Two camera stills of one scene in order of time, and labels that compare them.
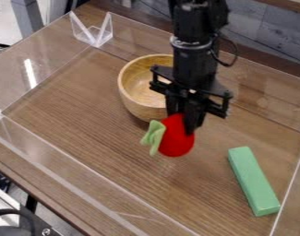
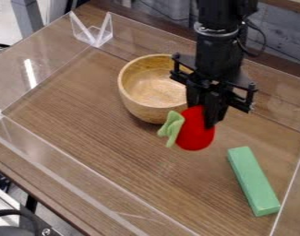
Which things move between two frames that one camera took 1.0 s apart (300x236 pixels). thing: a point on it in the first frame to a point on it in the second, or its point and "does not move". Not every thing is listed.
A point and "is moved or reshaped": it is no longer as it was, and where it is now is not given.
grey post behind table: [26, 12] does not move
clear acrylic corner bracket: [94, 36] does not move
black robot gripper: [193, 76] to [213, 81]
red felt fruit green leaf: [166, 136] is moved or reshaped
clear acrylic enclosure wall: [173, 129] does not move
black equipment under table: [30, 225] does not move
